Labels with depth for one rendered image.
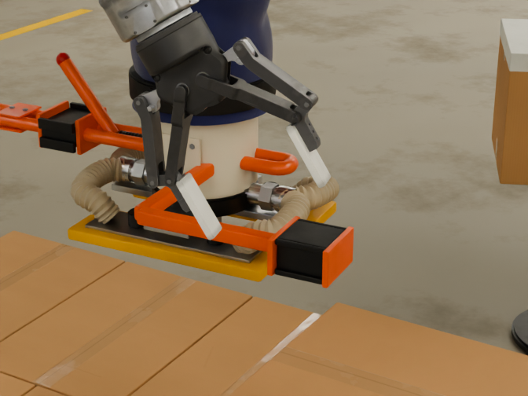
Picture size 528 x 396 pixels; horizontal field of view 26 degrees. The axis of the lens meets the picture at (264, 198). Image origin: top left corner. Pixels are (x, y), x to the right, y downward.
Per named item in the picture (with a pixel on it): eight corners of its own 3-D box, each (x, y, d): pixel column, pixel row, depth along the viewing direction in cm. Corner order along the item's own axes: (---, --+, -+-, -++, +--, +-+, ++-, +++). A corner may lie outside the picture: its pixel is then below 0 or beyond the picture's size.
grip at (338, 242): (353, 261, 150) (354, 226, 148) (327, 288, 142) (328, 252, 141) (295, 249, 153) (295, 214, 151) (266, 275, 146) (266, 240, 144)
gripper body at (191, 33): (116, 53, 113) (164, 134, 114) (185, 12, 109) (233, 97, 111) (144, 37, 119) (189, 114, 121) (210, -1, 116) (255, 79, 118)
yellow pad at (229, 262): (289, 256, 175) (289, 226, 173) (259, 284, 167) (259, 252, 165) (102, 217, 189) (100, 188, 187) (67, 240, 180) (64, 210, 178)
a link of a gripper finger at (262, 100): (205, 77, 117) (209, 64, 116) (306, 117, 116) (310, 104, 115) (192, 86, 114) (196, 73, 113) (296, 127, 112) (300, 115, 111)
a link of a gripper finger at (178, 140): (188, 88, 114) (175, 85, 114) (171, 190, 118) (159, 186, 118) (201, 78, 117) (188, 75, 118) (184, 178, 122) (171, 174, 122)
